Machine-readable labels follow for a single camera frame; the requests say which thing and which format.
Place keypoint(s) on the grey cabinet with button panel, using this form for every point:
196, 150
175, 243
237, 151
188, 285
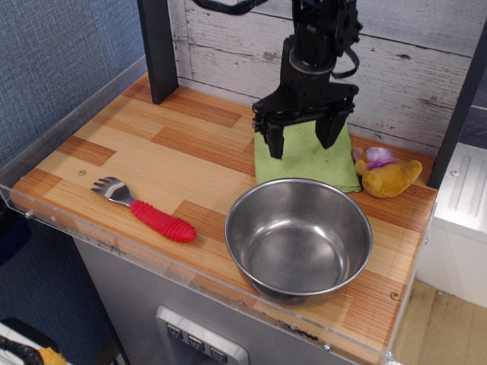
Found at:
159, 321

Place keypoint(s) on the green towel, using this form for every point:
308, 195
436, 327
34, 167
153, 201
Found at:
304, 157

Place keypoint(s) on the clear acrylic table guard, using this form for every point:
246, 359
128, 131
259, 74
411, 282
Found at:
108, 135

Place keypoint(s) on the yellow plush toy with flower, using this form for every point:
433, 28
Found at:
382, 174

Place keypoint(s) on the white ribbed box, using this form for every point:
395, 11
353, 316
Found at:
453, 256

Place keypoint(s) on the red handled metal spork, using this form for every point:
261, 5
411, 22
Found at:
168, 226

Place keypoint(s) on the stainless steel bowl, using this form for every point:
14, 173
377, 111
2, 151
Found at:
298, 241

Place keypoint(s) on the dark left vertical post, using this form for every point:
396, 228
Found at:
158, 44

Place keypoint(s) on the dark right vertical post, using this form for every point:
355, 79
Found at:
460, 113

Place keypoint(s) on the yellow object at bottom left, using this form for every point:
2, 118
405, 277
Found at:
51, 357

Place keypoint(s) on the dark vertical post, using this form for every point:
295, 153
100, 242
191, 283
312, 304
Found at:
460, 113
158, 44

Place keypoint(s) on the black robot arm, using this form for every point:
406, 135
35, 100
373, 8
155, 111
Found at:
315, 59

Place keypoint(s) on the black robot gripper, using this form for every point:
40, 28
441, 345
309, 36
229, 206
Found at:
302, 98

